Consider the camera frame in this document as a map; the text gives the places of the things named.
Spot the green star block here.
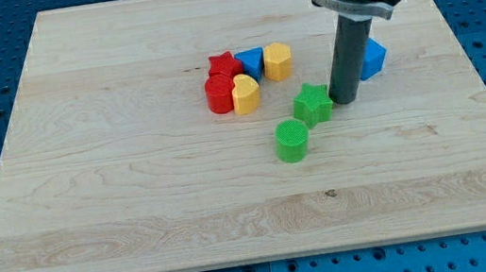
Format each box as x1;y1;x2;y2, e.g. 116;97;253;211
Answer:
293;82;334;128

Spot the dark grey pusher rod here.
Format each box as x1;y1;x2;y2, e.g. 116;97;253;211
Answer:
328;15;372;105

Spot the red star block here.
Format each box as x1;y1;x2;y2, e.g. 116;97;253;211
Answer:
209;51;244;77

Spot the yellow heart block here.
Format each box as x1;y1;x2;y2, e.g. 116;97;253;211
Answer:
231;74;260;115

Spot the green cylinder block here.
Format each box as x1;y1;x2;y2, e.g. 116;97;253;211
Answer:
275;119;309;163

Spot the red cylinder block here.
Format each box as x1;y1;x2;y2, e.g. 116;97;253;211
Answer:
204;75;234;114

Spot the blue triangle block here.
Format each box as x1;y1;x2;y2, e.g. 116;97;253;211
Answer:
235;47;264;81

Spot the yellow hexagon block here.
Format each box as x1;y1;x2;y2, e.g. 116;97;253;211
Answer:
263;42;293;81

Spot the light wooden board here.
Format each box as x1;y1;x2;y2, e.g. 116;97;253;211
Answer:
0;0;486;272

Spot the blue cube block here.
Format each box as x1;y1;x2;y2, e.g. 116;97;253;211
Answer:
360;38;387;81

